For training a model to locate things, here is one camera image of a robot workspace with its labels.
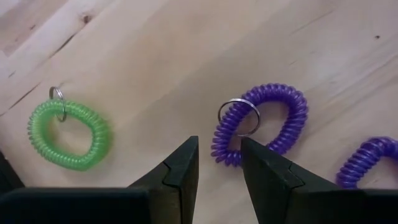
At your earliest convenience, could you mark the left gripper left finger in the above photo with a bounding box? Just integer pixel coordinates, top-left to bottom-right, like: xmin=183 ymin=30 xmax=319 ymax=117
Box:
xmin=0 ymin=136 xmax=199 ymax=224

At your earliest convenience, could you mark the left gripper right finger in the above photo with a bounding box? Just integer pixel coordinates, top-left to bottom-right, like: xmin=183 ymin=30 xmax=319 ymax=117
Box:
xmin=241 ymin=137 xmax=398 ymax=224

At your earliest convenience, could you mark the green coil keychain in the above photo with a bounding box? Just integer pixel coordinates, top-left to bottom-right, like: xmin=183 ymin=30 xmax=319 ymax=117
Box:
xmin=27 ymin=86 xmax=113 ymax=171

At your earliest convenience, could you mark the purple coil keychain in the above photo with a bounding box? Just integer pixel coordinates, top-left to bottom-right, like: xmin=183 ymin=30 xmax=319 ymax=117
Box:
xmin=210 ymin=83 xmax=309 ymax=167
xmin=335 ymin=136 xmax=398 ymax=190

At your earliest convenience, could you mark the black aluminium table frame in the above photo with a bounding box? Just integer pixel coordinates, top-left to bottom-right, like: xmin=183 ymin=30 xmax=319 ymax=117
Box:
xmin=0 ymin=151 xmax=25 ymax=191

